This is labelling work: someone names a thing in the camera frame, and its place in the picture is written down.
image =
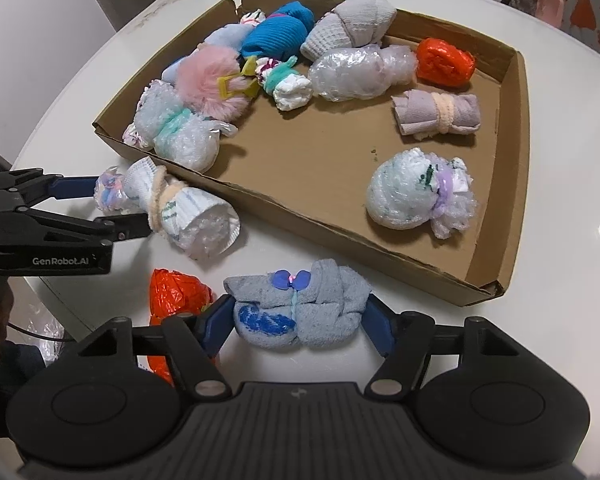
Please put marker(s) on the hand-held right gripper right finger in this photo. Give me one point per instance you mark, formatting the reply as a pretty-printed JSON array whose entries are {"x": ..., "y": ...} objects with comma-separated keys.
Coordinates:
[{"x": 380, "y": 325}]

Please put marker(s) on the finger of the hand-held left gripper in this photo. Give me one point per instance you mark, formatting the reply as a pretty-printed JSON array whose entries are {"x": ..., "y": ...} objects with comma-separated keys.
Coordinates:
[
  {"x": 125, "y": 227},
  {"x": 75, "y": 186}
]

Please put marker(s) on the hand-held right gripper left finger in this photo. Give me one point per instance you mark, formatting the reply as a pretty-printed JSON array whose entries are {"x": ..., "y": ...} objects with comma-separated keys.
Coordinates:
[{"x": 215, "y": 320}]

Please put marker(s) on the orange plastic bag bundle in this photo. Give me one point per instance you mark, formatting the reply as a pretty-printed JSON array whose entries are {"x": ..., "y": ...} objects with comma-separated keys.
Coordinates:
[
  {"x": 445, "y": 62},
  {"x": 175, "y": 305}
]

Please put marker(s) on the white cloth roll peach tie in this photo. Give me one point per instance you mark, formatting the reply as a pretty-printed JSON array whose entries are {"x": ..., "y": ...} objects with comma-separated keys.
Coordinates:
[{"x": 185, "y": 210}]

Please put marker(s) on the grey towel bundle blue bow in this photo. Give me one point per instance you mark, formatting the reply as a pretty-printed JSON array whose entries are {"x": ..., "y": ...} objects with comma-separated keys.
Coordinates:
[{"x": 305, "y": 312}]

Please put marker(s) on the bubble wrap bundle green tie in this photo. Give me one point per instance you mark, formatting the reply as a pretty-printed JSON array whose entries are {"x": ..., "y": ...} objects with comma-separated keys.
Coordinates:
[{"x": 180, "y": 135}]

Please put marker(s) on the bubble wrap bundle purple tie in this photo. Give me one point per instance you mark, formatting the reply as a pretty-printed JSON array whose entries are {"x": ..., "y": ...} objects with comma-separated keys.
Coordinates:
[{"x": 415, "y": 192}]

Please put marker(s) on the pink fluffy pompom yellow clip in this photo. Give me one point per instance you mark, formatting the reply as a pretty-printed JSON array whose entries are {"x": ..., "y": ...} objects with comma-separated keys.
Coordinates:
[{"x": 210, "y": 85}]

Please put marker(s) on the brown cardboard box tray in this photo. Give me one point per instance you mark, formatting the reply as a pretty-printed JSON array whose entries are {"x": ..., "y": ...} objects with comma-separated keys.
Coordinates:
[{"x": 320, "y": 160}]

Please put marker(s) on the light blue sock bundle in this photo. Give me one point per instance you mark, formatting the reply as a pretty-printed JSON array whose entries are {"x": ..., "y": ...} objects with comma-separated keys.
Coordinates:
[{"x": 222, "y": 39}]

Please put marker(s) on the white cloth bundle teal tie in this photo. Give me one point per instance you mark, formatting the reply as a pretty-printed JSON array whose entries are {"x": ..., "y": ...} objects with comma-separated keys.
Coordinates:
[{"x": 286, "y": 85}]

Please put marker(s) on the lilac towel roll peach band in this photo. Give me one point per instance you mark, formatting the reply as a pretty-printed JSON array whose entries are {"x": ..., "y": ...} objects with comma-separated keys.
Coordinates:
[{"x": 437, "y": 112}]

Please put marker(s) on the blue knit sock roll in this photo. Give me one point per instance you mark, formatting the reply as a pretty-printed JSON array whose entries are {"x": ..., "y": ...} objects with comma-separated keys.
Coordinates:
[{"x": 275, "y": 35}]

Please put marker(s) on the small white pink cloth bundle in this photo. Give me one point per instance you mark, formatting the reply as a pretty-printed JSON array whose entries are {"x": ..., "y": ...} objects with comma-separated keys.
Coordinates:
[{"x": 252, "y": 16}]

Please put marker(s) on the clear bubble wrap roll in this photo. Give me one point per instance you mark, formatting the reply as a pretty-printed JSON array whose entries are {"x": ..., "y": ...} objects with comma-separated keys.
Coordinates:
[{"x": 360, "y": 72}]

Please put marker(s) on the grey white waffle sock bundle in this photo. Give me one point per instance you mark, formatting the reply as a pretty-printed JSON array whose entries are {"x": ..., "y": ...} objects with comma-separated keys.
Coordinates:
[{"x": 350, "y": 25}]

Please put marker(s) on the clear plastic bag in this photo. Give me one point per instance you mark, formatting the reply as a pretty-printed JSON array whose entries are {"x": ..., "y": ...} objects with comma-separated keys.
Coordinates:
[{"x": 40, "y": 332}]

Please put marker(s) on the pink plastic item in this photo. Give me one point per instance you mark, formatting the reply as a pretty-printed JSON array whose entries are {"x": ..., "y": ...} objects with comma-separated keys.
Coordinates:
[{"x": 550, "y": 2}]

